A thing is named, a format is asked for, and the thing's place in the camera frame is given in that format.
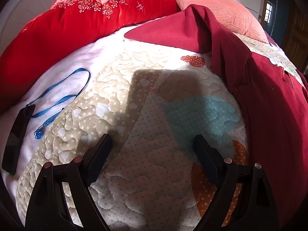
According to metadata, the dark red garment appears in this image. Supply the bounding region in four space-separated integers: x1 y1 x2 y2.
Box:
125 4 308 231

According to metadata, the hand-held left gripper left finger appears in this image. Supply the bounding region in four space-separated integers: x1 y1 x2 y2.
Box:
25 133 113 231

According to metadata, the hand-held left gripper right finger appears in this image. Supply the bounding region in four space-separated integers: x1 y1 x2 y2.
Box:
193 134 281 231

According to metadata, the black phone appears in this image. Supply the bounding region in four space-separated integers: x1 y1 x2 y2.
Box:
1 104 36 176

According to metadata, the pink corduroy pillow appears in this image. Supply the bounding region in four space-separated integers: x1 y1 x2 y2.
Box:
167 0 270 44

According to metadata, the white headboard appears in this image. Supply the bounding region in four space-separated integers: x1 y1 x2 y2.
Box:
0 0 97 40

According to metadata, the blue lanyard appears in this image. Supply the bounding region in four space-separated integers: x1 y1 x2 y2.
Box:
30 68 91 140

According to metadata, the quilted patchwork bedspread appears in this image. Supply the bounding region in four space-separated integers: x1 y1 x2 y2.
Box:
16 32 307 231

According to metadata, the red floral quilt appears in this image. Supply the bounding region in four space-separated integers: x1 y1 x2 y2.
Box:
0 0 181 115

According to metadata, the brown wooden door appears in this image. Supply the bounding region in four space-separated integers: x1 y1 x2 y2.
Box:
277 0 308 77

